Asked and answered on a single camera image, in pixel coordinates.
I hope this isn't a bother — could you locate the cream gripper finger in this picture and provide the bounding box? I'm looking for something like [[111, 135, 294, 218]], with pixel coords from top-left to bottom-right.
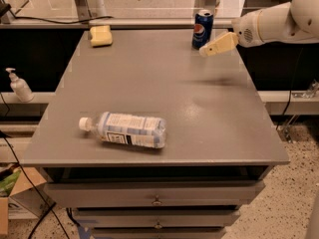
[[199, 32, 238, 57]]

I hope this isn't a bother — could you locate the bottom grey drawer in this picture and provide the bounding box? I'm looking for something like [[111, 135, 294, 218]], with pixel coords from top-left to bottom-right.
[[92, 228, 226, 239]]

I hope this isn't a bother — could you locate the grey metal post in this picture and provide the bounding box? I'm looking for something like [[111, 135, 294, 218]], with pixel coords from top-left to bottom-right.
[[74, 0, 107, 20]]

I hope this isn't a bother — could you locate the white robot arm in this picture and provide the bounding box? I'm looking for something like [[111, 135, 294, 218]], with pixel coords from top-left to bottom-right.
[[199, 0, 319, 57]]

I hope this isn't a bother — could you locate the top grey drawer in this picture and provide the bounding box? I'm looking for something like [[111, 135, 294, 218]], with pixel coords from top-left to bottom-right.
[[45, 180, 265, 208]]

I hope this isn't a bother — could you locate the black cable on ledge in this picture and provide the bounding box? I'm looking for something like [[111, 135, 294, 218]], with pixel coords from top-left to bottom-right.
[[13, 14, 114, 25]]

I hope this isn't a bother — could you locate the yellow sponge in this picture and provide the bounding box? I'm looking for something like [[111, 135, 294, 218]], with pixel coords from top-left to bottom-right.
[[90, 25, 113, 47]]

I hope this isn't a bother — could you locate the blue pepsi can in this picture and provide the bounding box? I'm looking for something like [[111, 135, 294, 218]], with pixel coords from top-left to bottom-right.
[[192, 9, 213, 49]]

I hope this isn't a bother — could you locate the grey drawer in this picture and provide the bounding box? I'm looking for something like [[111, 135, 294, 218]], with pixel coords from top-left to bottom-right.
[[45, 180, 265, 208], [92, 228, 226, 239], [73, 209, 239, 228]]

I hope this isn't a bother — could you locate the grey drawer cabinet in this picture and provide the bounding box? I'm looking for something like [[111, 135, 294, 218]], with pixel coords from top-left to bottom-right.
[[21, 28, 291, 239]]

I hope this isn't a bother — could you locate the clear plastic water bottle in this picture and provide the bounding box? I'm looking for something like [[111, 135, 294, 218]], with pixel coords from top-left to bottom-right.
[[79, 112, 166, 148]]

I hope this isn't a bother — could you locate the white pump dispenser bottle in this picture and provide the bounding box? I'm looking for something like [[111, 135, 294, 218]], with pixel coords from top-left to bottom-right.
[[6, 68, 34, 103]]

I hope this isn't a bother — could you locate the cardboard box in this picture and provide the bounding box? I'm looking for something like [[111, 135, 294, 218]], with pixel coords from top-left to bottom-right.
[[0, 167, 53, 235]]

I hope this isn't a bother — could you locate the middle grey drawer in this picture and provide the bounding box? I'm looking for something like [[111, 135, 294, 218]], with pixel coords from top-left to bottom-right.
[[73, 209, 239, 228]]

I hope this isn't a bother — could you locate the black floor cable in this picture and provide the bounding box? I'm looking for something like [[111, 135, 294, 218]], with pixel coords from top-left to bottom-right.
[[0, 131, 71, 239]]

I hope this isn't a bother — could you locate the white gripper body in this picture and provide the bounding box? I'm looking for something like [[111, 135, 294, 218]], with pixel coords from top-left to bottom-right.
[[231, 10, 263, 48]]

